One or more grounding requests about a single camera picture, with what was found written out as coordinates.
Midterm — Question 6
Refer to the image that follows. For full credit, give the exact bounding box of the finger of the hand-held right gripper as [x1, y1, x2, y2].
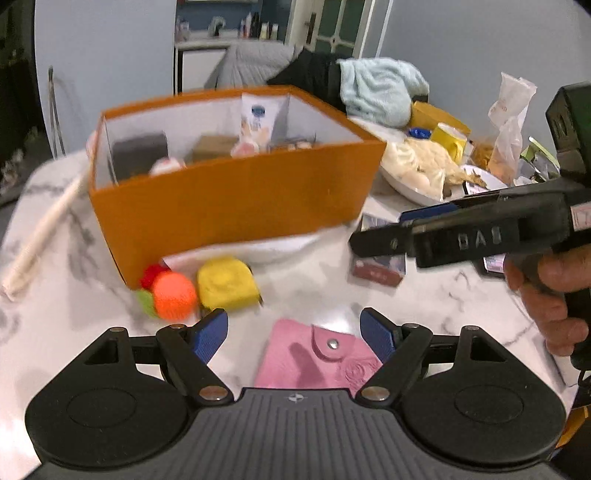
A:
[349, 222, 419, 258]
[399, 193, 506, 225]

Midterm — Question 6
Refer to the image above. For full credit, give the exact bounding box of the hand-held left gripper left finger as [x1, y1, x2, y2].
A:
[83, 308, 234, 406]

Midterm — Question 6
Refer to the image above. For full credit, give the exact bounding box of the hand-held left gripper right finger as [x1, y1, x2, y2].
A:
[355, 308, 509, 406]

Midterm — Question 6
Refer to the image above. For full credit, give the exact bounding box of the red card box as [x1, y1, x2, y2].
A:
[351, 213, 407, 288]

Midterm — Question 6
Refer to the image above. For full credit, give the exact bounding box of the pink snap wallet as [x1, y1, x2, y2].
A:
[253, 318, 385, 398]

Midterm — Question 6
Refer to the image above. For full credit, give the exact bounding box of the orange cardboard box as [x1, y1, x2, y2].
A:
[88, 85, 388, 289]

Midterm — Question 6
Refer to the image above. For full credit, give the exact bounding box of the white crochet bunny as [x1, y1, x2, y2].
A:
[230, 138, 260, 159]

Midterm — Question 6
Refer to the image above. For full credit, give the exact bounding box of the white cream tube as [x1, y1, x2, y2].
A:
[239, 92, 281, 151]

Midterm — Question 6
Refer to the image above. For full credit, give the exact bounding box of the small brown cardboard box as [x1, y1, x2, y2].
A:
[191, 133, 241, 162]

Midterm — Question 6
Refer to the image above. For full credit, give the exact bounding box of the dark grey box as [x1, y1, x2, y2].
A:
[110, 131, 170, 182]

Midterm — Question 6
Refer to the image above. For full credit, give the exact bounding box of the person's right hand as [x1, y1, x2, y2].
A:
[503, 247, 591, 356]

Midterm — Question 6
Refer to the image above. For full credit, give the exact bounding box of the white food bowl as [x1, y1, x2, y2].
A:
[379, 137, 509, 208]

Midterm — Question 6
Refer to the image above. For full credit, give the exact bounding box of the black smartphone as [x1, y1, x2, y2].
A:
[482, 254, 509, 278]

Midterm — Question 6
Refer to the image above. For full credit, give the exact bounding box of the flatbread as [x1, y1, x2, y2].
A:
[401, 137, 468, 186]

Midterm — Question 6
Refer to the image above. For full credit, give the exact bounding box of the white fries bowl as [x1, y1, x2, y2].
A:
[461, 163, 509, 195]

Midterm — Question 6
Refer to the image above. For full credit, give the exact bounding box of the yellow tape measure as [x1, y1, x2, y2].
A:
[197, 257, 264, 311]

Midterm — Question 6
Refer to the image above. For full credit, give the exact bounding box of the orange crochet fruit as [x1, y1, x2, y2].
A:
[137, 263, 199, 320]

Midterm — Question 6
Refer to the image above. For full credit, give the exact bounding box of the green snack packet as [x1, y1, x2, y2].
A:
[519, 137, 563, 186]

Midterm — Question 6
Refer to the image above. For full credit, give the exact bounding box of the yellow mug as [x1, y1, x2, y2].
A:
[429, 122, 468, 163]

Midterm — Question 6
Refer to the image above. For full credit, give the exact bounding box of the clear plastic snack bag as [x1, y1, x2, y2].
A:
[488, 72, 538, 186]

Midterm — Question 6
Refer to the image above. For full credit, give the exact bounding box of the yellow bowl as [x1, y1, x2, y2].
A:
[410, 101, 472, 138]

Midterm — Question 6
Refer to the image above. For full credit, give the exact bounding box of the light blue fleece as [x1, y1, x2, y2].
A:
[338, 57, 430, 128]

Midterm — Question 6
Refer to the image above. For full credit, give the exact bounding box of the black jacket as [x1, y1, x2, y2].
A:
[267, 48, 352, 112]

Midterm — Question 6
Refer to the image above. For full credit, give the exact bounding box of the white fabric roll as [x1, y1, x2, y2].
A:
[0, 170, 91, 299]

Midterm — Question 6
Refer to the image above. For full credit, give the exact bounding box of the grey jacket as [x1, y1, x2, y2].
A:
[205, 40, 302, 89]

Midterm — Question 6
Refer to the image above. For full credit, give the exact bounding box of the white cabinet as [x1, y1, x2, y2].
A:
[174, 39, 242, 96]

